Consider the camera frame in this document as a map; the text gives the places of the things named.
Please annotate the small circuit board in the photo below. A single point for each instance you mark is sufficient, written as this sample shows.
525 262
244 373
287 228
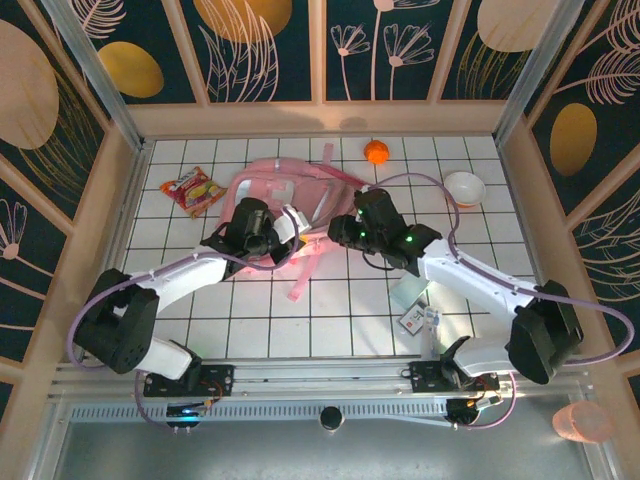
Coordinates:
186 414
470 407

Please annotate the orange fruit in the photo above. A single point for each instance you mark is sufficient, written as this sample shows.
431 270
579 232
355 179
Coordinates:
376 152

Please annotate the translucent pink cup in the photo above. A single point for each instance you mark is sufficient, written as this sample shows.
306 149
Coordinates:
582 422

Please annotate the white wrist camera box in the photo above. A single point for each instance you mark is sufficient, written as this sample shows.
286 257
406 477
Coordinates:
366 189
292 222

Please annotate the pink school backpack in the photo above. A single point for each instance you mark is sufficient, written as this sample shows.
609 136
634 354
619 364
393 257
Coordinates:
265 175

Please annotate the black round knob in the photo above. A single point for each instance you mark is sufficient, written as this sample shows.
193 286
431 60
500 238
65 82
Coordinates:
331 417

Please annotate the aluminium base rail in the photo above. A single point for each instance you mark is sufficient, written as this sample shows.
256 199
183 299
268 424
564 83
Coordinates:
320 375

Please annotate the colourful snack packet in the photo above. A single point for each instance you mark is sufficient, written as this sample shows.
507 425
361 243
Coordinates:
192 192

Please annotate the clear pen pack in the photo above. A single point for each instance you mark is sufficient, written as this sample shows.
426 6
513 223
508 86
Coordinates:
431 332

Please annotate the orange and white bowl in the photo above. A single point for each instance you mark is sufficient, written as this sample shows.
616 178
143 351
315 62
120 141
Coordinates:
465 187

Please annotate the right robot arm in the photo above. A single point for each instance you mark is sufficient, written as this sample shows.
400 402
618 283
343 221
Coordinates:
475 280

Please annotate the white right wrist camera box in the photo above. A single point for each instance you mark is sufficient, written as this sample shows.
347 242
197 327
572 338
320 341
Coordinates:
366 189

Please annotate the white red card pack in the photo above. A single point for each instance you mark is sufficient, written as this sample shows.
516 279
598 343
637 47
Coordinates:
412 321

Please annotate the aluminium frame post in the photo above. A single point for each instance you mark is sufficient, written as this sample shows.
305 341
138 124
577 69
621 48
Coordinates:
537 75
100 80

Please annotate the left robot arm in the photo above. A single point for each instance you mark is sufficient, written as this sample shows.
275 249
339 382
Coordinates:
180 280

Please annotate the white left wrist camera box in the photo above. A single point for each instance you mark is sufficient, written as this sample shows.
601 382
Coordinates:
292 222

